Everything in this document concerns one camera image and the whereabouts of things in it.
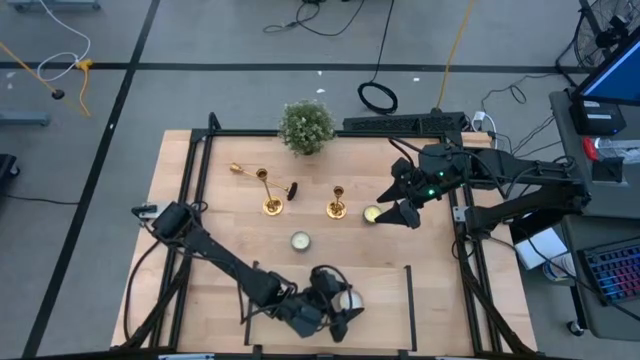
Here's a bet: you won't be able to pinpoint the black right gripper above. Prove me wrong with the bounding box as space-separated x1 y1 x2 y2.
374 144 469 230

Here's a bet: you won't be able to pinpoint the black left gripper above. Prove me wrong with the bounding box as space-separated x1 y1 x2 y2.
279 268 365 343

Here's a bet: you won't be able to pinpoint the candle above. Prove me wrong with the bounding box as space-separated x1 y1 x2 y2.
289 230 313 253
331 288 366 314
362 204 384 225

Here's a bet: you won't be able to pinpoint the short gold candlestick holder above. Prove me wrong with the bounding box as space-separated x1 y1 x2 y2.
325 184 349 221

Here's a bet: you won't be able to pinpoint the medium gold candlestick holder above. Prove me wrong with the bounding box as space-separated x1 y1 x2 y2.
254 167 285 218

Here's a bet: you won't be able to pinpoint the wooden riser shelf black legs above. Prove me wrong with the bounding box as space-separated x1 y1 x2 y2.
243 259 419 353

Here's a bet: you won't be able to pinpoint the green potted plant black pot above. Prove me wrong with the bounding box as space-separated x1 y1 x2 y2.
277 98 336 157

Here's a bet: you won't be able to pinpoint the white box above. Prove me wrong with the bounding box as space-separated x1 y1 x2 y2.
513 225 570 272

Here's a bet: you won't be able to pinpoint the white blue-rimmed cup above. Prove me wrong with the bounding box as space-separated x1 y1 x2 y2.
541 251 577 283

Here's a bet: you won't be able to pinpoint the small black computer box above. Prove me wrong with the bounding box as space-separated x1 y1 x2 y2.
568 98 628 137

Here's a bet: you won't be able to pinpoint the clear bottle red cap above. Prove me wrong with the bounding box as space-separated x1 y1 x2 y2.
581 136 640 165

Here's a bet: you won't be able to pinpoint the backlit keyboard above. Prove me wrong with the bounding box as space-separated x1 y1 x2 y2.
576 236 640 307

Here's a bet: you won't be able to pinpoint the computer monitor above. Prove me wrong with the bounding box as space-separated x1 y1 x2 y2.
571 29 640 108

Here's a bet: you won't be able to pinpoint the black floor fan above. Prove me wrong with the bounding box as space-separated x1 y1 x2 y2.
554 0 640 87

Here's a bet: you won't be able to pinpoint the black wheeled cart base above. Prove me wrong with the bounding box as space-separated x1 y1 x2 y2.
0 152 22 195

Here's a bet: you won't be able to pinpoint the silver frame bracket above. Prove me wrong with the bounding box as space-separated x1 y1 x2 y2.
451 203 475 225
130 201 174 222

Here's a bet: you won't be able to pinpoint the black coiled cable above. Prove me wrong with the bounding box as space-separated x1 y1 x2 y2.
356 0 400 116

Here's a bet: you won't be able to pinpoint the white power adapter cable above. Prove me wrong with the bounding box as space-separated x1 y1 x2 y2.
469 109 500 155

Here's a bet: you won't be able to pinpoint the thick yellow cable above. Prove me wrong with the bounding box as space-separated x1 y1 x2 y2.
435 0 477 112

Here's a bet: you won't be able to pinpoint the black aluminium table frame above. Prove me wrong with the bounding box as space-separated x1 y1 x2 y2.
110 111 540 360

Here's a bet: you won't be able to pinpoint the thin black floor cable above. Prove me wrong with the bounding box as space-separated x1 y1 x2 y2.
0 193 81 207
262 0 367 38

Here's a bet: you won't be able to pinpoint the yellow plug cable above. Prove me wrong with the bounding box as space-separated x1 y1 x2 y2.
73 58 95 119

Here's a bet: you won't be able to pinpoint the yellow cord with black weight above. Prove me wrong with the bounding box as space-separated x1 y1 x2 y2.
0 41 66 101

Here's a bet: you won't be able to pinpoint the white floor cable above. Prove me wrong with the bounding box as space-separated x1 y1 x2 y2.
36 0 93 84

